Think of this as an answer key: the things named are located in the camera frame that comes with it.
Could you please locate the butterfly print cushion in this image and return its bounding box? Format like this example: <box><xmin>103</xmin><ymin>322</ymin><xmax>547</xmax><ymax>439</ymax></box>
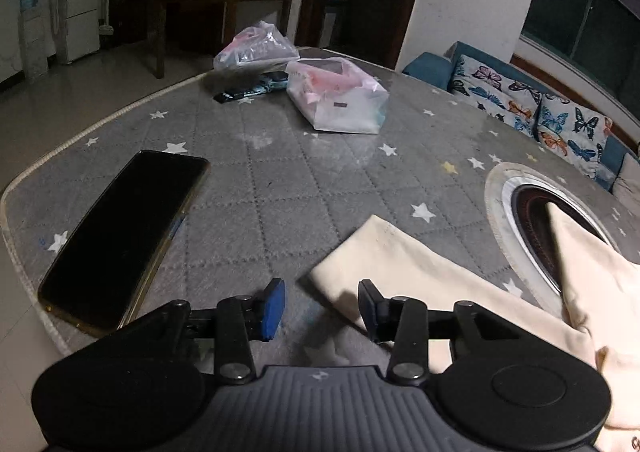
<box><xmin>451</xmin><ymin>54</ymin><xmax>542</xmax><ymax>135</ymax></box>
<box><xmin>534</xmin><ymin>93</ymin><xmax>614</xmax><ymax>181</ymax></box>

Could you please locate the cream garment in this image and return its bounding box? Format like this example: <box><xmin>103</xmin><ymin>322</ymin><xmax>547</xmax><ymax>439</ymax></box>
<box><xmin>309</xmin><ymin>202</ymin><xmax>640</xmax><ymax>452</ymax></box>

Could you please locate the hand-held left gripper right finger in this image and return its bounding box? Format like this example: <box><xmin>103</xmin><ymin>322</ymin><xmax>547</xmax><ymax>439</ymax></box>
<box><xmin>358</xmin><ymin>279</ymin><xmax>527</xmax><ymax>382</ymax></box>

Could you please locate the dark wooden table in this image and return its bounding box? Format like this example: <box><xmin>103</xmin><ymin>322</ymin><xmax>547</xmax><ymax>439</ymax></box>
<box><xmin>148</xmin><ymin>0</ymin><xmax>297</xmax><ymax>79</ymax></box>

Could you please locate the blue sofa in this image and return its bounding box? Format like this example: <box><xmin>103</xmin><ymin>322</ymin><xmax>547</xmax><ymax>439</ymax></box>
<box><xmin>403</xmin><ymin>41</ymin><xmax>640</xmax><ymax>203</ymax></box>

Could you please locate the grey star-print table cover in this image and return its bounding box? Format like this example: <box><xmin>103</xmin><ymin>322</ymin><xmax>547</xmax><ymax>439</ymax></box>
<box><xmin>0</xmin><ymin>46</ymin><xmax>640</xmax><ymax>368</ymax></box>

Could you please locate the dark window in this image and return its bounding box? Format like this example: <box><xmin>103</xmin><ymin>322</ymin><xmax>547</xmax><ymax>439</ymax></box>
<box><xmin>520</xmin><ymin>0</ymin><xmax>640</xmax><ymax>143</ymax></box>

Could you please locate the water dispenser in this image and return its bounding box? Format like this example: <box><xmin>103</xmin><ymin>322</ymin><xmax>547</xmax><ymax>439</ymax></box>
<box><xmin>18</xmin><ymin>0</ymin><xmax>51</xmax><ymax>81</ymax></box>

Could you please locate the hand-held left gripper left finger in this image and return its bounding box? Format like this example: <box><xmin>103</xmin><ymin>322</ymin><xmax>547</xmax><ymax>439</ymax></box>
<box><xmin>119</xmin><ymin>277</ymin><xmax>287</xmax><ymax>381</ymax></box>

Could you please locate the white pink plastic bag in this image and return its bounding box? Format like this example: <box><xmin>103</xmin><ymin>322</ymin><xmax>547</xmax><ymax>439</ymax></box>
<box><xmin>285</xmin><ymin>58</ymin><xmax>390</xmax><ymax>135</ymax></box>

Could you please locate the round stove inset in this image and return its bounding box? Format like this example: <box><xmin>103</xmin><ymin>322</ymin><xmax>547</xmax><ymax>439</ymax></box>
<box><xmin>485</xmin><ymin>162</ymin><xmax>621</xmax><ymax>313</ymax></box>

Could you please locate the clear plastic bag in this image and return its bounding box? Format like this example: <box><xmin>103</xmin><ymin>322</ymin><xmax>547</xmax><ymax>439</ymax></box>
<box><xmin>214</xmin><ymin>21</ymin><xmax>300</xmax><ymax>72</ymax></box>

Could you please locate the black smartphone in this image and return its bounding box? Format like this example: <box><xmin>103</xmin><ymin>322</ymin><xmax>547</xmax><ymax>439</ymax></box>
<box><xmin>38</xmin><ymin>150</ymin><xmax>211</xmax><ymax>337</ymax></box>

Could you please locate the black blue gadget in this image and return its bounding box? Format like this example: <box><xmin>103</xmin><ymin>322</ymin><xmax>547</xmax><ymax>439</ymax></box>
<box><xmin>214</xmin><ymin>72</ymin><xmax>290</xmax><ymax>103</ymax></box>

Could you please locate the white refrigerator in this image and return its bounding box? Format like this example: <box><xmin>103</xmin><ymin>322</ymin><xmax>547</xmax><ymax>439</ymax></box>
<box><xmin>56</xmin><ymin>0</ymin><xmax>104</xmax><ymax>65</ymax></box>

